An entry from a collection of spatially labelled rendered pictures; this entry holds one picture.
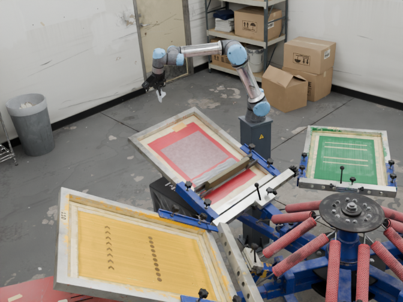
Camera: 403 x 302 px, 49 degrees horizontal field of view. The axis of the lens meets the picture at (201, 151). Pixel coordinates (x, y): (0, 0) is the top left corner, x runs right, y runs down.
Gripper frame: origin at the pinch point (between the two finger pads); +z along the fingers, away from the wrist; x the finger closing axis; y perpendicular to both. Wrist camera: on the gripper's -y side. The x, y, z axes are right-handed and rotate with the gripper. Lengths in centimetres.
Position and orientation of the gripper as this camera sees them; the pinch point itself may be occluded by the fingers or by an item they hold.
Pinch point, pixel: (153, 97)
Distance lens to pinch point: 298.1
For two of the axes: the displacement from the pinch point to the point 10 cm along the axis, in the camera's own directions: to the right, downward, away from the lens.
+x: -6.8, -5.6, 4.6
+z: -1.4, 7.2, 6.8
